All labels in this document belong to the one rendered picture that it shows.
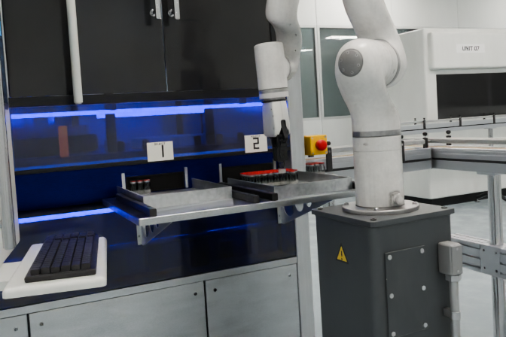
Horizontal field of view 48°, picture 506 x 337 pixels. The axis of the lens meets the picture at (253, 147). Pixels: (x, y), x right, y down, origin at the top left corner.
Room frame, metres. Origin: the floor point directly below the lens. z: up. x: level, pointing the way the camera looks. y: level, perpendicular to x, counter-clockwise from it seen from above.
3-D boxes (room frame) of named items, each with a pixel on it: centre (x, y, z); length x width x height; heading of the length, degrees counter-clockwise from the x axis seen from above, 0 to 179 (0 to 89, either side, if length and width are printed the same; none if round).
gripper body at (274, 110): (1.64, -0.07, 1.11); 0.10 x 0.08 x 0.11; 18
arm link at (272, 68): (1.64, -0.07, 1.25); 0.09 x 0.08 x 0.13; 150
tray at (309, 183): (1.79, -0.10, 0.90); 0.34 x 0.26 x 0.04; 25
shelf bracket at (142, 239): (1.64, 0.30, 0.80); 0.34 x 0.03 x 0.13; 25
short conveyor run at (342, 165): (2.35, -0.42, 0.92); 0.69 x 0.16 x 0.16; 115
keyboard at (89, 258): (1.35, 0.46, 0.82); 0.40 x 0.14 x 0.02; 14
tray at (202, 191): (1.75, 0.26, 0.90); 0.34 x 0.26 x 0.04; 25
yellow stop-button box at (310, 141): (2.11, -0.23, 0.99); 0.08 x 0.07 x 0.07; 25
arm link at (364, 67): (1.41, -0.29, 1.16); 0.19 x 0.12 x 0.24; 142
